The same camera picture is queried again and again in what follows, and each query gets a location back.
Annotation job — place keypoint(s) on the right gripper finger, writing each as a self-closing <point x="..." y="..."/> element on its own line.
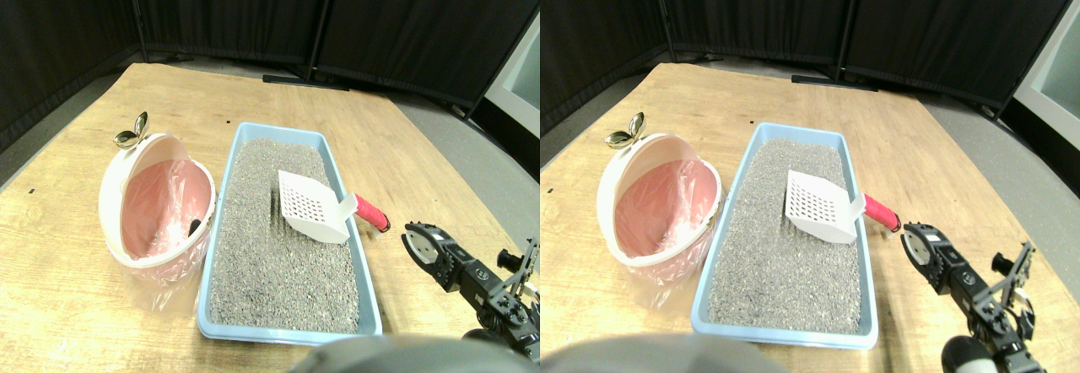
<point x="923" y="250"/>
<point x="422" y="246"/>

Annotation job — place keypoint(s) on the black lump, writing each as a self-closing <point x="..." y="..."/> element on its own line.
<point x="194" y="226"/>

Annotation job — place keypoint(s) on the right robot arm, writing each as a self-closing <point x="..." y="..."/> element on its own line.
<point x="506" y="322"/>
<point x="996" y="339"/>

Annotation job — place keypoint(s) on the blue litter tray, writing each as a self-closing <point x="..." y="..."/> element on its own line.
<point x="278" y="280"/>
<point x="785" y="280"/>

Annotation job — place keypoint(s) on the white bin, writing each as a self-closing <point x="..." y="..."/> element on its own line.
<point x="612" y="196"/>
<point x="114" y="196"/>

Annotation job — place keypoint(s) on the white shelf unit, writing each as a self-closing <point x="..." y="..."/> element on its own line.
<point x="506" y="94"/>
<point x="1042" y="86"/>

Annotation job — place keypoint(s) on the black curtain stand foot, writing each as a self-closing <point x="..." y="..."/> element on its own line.
<point x="304" y="80"/>
<point x="835" y="81"/>

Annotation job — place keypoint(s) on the black curtain stand pole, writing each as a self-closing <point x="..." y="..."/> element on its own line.
<point x="1034" y="57"/>
<point x="850" y="20"/>
<point x="664" y="14"/>
<point x="325" y="23"/>
<point x="137" y="14"/>

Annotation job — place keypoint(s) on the black bracket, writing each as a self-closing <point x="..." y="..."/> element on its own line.
<point x="1017" y="276"/>
<point x="523" y="267"/>

